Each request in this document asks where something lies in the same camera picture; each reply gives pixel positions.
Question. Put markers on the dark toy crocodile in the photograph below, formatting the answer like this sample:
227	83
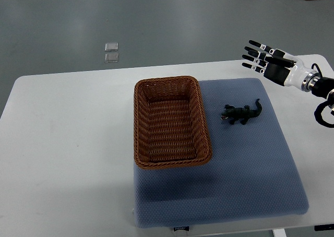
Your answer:
241	114

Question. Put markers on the upper metal floor plate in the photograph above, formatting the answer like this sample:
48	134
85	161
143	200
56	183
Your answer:
111	46

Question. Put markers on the brown wicker basket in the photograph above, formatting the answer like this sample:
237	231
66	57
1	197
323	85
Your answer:
170	127

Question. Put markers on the black table control panel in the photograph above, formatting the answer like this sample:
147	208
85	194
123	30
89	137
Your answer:
324	227

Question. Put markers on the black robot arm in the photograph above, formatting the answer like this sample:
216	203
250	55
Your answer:
323	87

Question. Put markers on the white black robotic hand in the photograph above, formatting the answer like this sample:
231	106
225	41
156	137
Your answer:
278	66

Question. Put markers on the blue-grey foam cushion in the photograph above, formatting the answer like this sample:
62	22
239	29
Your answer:
251	174

